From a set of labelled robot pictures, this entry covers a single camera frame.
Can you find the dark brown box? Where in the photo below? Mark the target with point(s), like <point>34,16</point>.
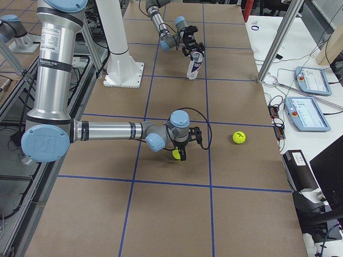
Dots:
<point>298,171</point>

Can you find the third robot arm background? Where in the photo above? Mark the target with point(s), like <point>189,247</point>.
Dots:
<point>13,29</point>

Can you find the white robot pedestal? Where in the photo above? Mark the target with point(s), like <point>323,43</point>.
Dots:
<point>122,69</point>

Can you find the upper teach pendant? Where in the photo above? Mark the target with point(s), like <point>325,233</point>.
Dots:
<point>312,81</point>

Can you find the yellow Wilson tennis ball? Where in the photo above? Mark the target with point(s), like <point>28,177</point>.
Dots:
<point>239,137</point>

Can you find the blue tape line lengthwise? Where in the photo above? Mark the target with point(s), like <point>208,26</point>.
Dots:
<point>120,251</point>

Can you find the lower teach pendant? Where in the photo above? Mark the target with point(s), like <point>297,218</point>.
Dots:
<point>306,115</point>

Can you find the teach pendant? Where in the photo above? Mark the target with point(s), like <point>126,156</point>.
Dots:
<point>306,115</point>
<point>312,81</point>

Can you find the black computer monitor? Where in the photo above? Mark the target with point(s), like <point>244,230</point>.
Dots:
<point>327,168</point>

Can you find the yellow Roland Garros tennis ball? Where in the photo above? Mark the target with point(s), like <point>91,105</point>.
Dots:
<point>176,154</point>

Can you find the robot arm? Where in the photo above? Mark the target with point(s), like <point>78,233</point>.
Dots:
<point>170,38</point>
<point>49,128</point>

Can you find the white tennis ball can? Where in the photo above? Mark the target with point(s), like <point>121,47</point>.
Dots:
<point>194,65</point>

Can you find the blue tape line crosswise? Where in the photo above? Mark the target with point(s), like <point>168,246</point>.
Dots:
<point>177,184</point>

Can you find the blue tape roll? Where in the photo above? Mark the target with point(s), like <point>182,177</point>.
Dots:
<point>255,27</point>

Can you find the aluminium frame post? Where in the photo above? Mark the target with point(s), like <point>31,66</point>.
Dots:
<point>279,38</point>

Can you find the orange black adapter box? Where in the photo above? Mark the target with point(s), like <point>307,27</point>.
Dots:
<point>273,111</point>

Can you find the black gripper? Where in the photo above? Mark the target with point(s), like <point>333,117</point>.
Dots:
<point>191,43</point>
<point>181,148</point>

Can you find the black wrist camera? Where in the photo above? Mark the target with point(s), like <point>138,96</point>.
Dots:
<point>195,134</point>
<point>189,31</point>

